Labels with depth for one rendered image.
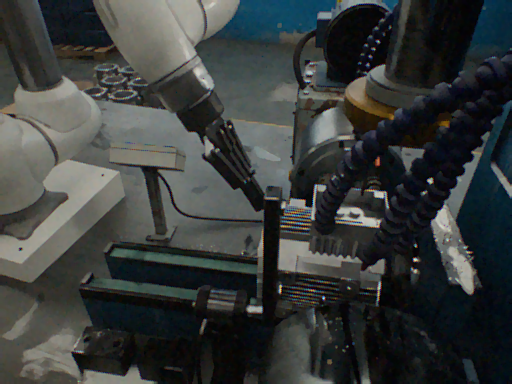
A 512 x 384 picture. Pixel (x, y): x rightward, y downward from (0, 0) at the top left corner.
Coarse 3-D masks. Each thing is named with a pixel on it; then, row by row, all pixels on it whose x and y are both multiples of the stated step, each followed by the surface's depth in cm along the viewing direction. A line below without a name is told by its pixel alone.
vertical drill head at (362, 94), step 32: (416, 0) 41; (448, 0) 40; (480, 0) 40; (416, 32) 43; (448, 32) 41; (416, 64) 44; (448, 64) 43; (352, 96) 49; (384, 96) 46; (416, 96) 44
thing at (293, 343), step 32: (288, 320) 46; (320, 320) 43; (352, 320) 42; (384, 320) 41; (416, 320) 42; (288, 352) 42; (320, 352) 40; (352, 352) 38; (384, 352) 38; (416, 352) 39; (448, 352) 41
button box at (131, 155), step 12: (120, 144) 92; (132, 144) 92; (120, 156) 92; (132, 156) 91; (144, 156) 91; (156, 156) 90; (168, 156) 90; (180, 156) 92; (156, 168) 94; (168, 168) 90; (180, 168) 93
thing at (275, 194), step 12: (276, 192) 46; (264, 204) 46; (276, 204) 45; (264, 216) 47; (276, 216) 47; (264, 228) 48; (276, 228) 48; (264, 240) 49; (276, 240) 49; (264, 252) 50; (276, 252) 50; (264, 264) 52; (276, 264) 52; (264, 276) 53; (276, 276) 53; (264, 288) 54; (276, 288) 55; (264, 300) 56; (276, 300) 58; (264, 312) 58; (276, 312) 61; (264, 324) 59
